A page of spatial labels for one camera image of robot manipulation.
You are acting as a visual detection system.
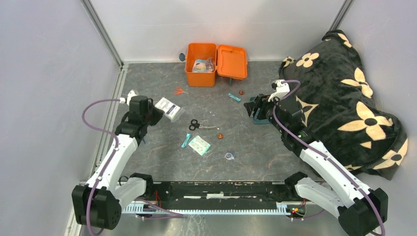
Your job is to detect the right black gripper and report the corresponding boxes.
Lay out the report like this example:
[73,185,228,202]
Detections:
[244,92,287,134]

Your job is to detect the small clear tape roll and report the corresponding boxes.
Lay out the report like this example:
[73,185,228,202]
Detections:
[224,152,235,160]

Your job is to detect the clear bag of small items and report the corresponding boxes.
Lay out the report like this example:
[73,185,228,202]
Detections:
[205,57,215,73]

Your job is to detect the green white dressing packet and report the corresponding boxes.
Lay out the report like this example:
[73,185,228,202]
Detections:
[188,135,211,156]

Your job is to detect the bagged latex gloves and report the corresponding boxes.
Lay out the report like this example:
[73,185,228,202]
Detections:
[191,59,209,73]

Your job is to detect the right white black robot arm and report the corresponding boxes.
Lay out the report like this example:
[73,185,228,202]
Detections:
[244,94,388,236]

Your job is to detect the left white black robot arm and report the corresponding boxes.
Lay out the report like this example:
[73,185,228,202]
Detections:
[71,95,164,236]

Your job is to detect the orange medicine kit box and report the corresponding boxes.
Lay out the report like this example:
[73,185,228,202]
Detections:
[184,43,247,87]

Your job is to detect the teal plastic tray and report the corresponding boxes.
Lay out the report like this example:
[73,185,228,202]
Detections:
[252,109,270,125]

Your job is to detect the teal sachet near gloves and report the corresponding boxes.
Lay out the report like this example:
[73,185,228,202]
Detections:
[228,93,241,102]

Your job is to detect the teal sachet by gauze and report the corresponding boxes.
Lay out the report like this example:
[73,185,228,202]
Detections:
[181,133,191,148]

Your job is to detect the teal knob behind box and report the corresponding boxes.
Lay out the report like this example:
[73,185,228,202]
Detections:
[179,53,186,62]

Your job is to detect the black floral blanket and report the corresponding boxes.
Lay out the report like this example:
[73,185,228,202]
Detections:
[279,29,408,180]

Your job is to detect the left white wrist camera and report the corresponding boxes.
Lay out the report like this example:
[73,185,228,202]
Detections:
[119,90,139,106]

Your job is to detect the orange handled small scissors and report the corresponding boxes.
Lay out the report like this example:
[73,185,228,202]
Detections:
[174,86,188,95]

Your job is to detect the black handled scissors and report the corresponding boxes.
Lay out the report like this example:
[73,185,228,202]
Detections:
[188,119,218,131]

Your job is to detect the black mounting base rail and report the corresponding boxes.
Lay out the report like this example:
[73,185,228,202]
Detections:
[143,181,310,211]

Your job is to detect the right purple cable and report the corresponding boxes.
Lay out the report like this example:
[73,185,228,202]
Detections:
[272,80,387,236]

